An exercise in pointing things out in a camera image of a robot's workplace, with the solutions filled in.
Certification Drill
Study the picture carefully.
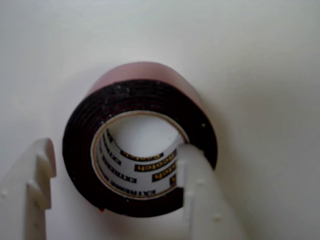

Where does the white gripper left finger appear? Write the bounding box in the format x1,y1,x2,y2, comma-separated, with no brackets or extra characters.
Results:
0,137,57,240

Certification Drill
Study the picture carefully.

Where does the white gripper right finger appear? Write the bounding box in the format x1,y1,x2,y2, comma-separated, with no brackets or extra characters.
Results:
174,142,248,240

